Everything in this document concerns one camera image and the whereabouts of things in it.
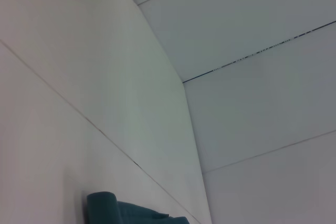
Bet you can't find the teal t-shirt with FREE print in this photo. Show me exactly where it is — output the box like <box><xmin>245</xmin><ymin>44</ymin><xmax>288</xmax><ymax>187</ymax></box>
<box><xmin>87</xmin><ymin>191</ymin><xmax>190</xmax><ymax>224</ymax></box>

